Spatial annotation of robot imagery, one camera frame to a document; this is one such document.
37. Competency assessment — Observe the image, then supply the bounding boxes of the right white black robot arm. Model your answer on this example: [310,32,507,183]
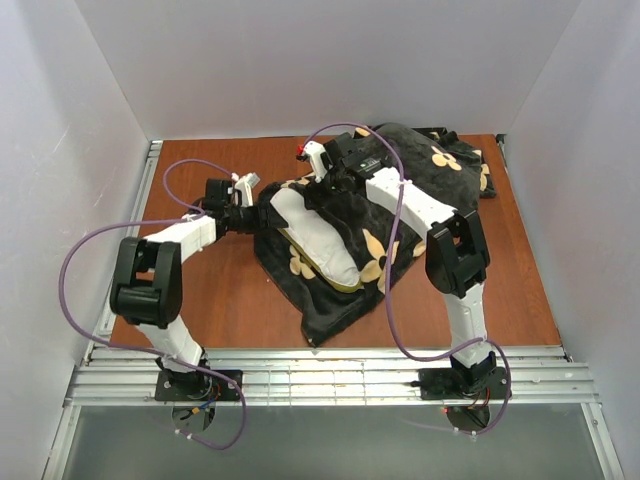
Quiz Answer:
[303,133,496,395]

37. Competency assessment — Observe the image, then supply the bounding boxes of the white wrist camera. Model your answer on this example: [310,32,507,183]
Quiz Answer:
[296,141,331,183]
[231,172,260,207]

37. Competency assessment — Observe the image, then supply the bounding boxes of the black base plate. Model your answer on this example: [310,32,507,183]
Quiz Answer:
[409,367,511,400]
[154,370,243,403]

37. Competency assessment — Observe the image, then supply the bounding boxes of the black floral plush pillowcase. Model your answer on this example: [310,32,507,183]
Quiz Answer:
[254,123,496,347]

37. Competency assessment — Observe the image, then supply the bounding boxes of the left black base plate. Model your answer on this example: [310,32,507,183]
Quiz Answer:
[154,370,243,403]

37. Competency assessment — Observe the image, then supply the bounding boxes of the aluminium rail frame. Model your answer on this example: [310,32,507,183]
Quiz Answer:
[45,135,624,479]

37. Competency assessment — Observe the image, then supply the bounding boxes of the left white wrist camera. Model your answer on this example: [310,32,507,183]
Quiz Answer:
[231,172,260,207]

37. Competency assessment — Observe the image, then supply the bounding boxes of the white pillow with yellow edge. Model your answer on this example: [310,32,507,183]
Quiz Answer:
[270,188,362,293]

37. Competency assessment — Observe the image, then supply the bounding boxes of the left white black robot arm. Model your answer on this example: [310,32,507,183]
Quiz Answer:
[109,172,288,399]

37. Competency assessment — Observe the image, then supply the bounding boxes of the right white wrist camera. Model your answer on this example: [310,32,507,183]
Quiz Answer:
[296,141,331,183]

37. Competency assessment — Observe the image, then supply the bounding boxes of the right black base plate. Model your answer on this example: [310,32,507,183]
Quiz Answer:
[409,367,511,400]

